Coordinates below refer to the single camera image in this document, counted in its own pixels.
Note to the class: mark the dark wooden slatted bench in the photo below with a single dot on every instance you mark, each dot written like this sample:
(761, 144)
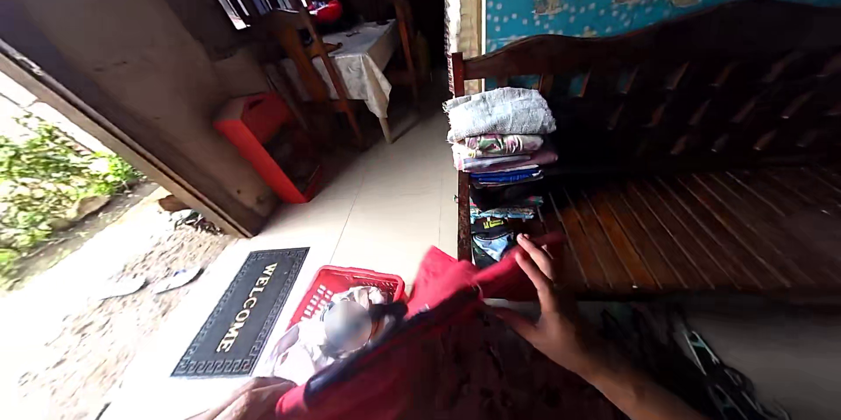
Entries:
(604, 242)

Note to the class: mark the red plastic box shelf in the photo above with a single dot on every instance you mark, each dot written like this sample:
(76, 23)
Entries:
(253, 150)

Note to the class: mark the wooden dining chair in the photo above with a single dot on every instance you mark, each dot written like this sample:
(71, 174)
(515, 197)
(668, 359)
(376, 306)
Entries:
(406, 39)
(319, 72)

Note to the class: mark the person's right hand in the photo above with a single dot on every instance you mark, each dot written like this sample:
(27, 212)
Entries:
(558, 325)

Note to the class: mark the green leafy plants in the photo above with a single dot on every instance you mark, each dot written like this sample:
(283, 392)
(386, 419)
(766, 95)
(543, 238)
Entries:
(52, 190)

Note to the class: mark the person's left hand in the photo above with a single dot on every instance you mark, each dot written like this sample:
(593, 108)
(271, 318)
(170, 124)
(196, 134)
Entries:
(253, 400)

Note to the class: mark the white patterned tablecloth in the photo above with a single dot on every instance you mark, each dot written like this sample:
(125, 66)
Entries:
(361, 52)

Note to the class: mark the person's right forearm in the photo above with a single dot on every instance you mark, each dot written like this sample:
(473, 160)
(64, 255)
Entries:
(634, 394)

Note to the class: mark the person's right middle finger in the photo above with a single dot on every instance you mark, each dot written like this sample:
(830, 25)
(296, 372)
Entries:
(539, 253)

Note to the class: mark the red garment with dark trim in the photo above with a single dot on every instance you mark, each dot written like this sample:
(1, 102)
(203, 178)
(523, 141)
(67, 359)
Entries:
(420, 354)

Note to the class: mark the person's right index finger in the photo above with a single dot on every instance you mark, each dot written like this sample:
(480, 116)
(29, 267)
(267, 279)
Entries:
(539, 280)

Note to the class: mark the wooden door frame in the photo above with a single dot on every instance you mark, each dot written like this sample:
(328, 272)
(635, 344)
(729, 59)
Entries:
(125, 147)

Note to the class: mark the person's right thumb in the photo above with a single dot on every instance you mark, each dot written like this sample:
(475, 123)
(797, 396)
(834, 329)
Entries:
(518, 323)

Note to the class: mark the stack of folded clothes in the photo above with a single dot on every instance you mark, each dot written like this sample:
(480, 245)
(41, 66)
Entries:
(502, 118)

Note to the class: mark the red helmet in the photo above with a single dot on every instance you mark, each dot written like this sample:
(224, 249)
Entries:
(326, 11)

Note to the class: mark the dark doormat with lettering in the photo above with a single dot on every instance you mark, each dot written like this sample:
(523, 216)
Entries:
(227, 328)

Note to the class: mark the dining table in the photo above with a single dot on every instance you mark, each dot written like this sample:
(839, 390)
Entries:
(386, 129)

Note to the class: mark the person's left fingers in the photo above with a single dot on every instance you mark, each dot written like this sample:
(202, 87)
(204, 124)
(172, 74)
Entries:
(263, 388)

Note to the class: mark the red plastic laundry basket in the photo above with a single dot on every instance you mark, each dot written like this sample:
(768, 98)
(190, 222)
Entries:
(355, 275)

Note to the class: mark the grey flip-flop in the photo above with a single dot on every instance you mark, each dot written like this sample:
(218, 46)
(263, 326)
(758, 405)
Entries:
(177, 280)
(126, 287)

